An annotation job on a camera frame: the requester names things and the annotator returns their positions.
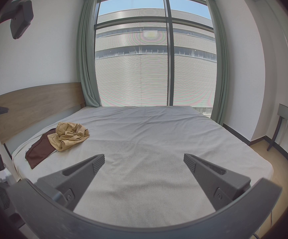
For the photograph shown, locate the grey-green curtain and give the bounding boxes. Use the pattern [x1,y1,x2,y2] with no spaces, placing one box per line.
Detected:
[76,0,102,108]
[205,0,228,125]

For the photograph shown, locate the bed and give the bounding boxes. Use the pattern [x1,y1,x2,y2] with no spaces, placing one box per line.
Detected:
[0,82,274,228]

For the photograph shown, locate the brown shorts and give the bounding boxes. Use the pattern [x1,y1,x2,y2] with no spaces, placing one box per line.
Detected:
[25,128,58,169]

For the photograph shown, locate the tan shorts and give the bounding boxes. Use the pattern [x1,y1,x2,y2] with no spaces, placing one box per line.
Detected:
[47,122,90,152]

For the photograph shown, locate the grey side table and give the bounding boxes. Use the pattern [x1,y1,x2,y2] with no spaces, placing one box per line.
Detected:
[266,103,288,162]

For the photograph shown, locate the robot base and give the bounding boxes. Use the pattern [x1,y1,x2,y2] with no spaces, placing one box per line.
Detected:
[0,183,18,216]

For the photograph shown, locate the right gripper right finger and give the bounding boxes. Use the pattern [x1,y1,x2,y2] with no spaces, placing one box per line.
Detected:
[183,153,252,212]

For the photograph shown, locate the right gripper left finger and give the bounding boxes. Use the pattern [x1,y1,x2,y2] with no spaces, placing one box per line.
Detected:
[36,154,105,211]

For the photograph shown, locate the window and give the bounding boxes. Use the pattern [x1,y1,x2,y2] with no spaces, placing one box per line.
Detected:
[94,0,216,115]

